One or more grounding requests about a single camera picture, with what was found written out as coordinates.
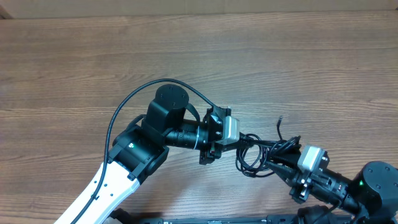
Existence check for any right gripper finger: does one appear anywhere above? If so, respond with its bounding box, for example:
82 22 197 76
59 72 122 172
272 144 302 164
266 162 299 187

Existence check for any black cable bundle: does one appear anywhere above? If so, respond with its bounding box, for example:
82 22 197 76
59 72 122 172
235 116 302 179

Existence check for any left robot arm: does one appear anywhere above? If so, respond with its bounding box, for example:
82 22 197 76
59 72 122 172
56 78 253 223

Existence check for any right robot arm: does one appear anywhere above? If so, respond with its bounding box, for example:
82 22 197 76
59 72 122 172
266 146 397 223

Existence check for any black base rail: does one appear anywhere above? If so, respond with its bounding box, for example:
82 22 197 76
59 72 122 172
133 214 354 224

